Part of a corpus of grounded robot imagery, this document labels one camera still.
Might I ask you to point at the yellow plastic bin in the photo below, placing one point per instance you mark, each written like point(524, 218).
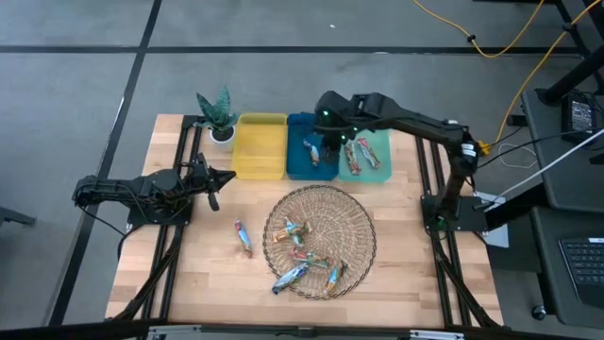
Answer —
point(259, 146)

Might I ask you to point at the round woven placemat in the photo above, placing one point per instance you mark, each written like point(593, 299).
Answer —
point(340, 222)

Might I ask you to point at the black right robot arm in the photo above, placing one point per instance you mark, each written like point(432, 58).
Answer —
point(410, 125)

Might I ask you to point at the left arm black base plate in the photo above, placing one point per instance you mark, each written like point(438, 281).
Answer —
point(160, 217)

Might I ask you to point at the black caster wheel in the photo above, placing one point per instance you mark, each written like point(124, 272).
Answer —
point(539, 312)

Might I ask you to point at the white sheet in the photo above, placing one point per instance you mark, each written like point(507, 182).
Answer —
point(500, 238)

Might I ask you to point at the small white sticker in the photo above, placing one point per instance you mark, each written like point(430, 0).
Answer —
point(451, 122)

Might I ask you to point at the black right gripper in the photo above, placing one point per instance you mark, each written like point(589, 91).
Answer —
point(332, 111)

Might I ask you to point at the black power adapter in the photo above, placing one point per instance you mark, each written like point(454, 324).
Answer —
point(580, 115)

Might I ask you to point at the dark grey desk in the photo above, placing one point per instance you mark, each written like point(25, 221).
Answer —
point(547, 156)
point(566, 283)

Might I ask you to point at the red wrapper granola bar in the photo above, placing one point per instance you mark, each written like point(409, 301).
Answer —
point(369, 153)
point(309, 258)
point(351, 159)
point(244, 238)

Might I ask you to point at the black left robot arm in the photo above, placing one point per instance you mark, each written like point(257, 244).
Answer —
point(118, 186)

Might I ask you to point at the blue plastic bin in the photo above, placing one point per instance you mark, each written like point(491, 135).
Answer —
point(299, 165)

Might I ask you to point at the snake plant in white pot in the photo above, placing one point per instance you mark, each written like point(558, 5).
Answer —
point(223, 134)

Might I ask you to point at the black desk leg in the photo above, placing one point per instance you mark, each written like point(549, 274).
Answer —
point(569, 27)
point(571, 78)

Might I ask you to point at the black keyboard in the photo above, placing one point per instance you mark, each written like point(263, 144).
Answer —
point(585, 271)

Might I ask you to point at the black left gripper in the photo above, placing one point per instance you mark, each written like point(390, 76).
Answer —
point(196, 179)

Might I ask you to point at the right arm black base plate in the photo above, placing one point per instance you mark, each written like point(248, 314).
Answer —
point(467, 215)

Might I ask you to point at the black table crossbar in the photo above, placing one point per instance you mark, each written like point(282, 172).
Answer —
point(94, 330)

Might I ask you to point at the teal plastic bin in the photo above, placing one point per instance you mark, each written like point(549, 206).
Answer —
point(382, 170)

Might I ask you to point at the black aluminium table frame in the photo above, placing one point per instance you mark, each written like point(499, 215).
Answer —
point(189, 122)

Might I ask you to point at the silver metal bracket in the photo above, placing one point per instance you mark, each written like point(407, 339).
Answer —
point(436, 335)
point(174, 331)

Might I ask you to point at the grey chair leg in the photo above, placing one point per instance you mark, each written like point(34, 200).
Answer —
point(14, 217)

